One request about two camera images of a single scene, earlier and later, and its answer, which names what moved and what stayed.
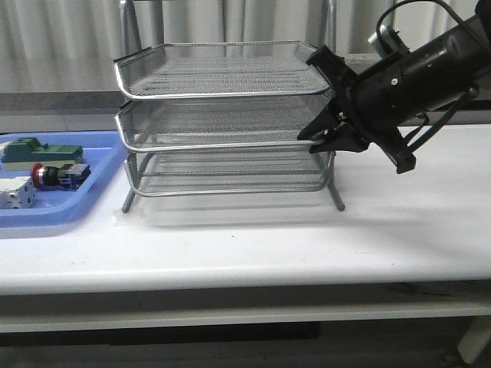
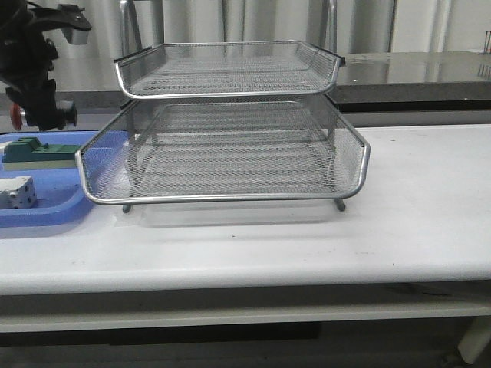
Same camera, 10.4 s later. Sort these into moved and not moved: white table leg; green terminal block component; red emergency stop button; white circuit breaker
Moved: red emergency stop button
Not moved: white circuit breaker; green terminal block component; white table leg
